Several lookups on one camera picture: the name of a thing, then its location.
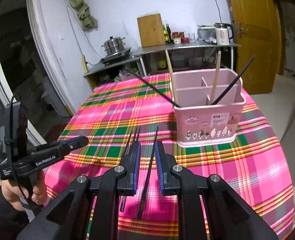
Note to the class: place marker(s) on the pink plaid tablecloth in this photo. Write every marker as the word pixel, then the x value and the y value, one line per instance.
pixel 254 164

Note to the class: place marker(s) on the person left hand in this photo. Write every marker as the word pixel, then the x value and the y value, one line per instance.
pixel 12 192

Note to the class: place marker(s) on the white electric kettle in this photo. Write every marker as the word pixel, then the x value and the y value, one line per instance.
pixel 224 33

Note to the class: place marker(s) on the induction cooktop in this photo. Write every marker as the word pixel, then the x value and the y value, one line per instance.
pixel 116 57

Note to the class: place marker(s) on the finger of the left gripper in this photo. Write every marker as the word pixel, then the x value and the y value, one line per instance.
pixel 74 140
pixel 54 151

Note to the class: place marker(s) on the red lid jar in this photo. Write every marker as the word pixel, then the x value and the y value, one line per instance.
pixel 177 37

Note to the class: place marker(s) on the yellow power strip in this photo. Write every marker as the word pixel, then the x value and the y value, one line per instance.
pixel 84 63

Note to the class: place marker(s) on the green hanging cloth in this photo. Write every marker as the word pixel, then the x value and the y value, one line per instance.
pixel 83 13

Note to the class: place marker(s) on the steel steamer pot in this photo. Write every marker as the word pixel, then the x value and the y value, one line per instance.
pixel 114 45

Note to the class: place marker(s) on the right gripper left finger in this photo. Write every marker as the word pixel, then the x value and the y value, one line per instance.
pixel 122 187

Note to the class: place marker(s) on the clear storage box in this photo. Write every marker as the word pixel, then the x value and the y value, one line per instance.
pixel 207 33

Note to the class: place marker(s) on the steel kitchen shelf table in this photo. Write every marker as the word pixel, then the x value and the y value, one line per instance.
pixel 195 55

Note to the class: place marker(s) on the pink plastic utensil holder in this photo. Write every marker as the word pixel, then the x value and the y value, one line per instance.
pixel 199 123

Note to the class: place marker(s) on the dark oil bottle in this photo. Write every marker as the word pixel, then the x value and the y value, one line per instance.
pixel 169 33

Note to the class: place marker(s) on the black chopstick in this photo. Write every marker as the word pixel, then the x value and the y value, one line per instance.
pixel 130 139
pixel 145 189
pixel 132 167
pixel 152 87
pixel 216 100

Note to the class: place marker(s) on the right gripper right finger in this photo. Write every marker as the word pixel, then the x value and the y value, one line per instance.
pixel 168 184

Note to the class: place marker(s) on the low steel shelf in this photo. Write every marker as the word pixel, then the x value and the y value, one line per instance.
pixel 101 74

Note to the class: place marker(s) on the drinking glass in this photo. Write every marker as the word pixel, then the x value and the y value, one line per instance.
pixel 192 37

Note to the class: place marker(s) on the cream chopstick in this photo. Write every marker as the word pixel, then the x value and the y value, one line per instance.
pixel 217 70
pixel 171 77

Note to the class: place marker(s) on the yellow wooden door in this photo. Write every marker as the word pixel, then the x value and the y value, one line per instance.
pixel 256 33

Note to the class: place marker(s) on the wooden cutting board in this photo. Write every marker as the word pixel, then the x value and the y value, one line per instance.
pixel 151 30

